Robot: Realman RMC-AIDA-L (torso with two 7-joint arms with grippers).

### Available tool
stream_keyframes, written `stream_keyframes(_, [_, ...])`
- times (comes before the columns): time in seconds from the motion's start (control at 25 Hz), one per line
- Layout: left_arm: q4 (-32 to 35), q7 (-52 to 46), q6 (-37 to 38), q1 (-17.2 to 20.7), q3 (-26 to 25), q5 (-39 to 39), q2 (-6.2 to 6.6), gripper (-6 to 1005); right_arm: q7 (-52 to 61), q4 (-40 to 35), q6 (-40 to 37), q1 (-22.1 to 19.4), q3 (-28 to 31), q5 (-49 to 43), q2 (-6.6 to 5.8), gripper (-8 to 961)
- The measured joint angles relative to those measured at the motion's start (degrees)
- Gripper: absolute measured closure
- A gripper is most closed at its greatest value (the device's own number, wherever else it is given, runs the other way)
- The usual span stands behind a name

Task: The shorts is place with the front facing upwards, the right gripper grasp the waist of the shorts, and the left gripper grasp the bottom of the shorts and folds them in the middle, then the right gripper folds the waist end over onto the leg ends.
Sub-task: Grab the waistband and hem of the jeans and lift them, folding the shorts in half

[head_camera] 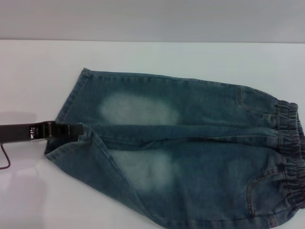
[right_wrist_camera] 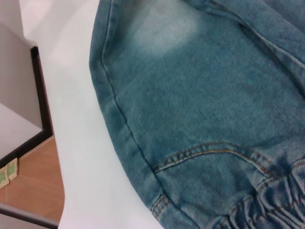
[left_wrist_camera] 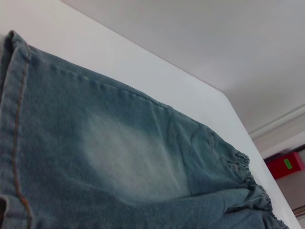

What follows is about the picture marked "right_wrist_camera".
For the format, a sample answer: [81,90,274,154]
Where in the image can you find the grey metal bar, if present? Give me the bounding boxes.
[0,203,60,229]

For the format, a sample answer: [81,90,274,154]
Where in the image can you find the green and tan floor tag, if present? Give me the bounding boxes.
[7,158,20,181]
[0,165,10,189]

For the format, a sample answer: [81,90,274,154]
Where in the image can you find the black baseboard strip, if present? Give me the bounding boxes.
[0,46,54,163]

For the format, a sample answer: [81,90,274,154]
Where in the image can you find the blue denim shorts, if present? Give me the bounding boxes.
[89,0,305,229]

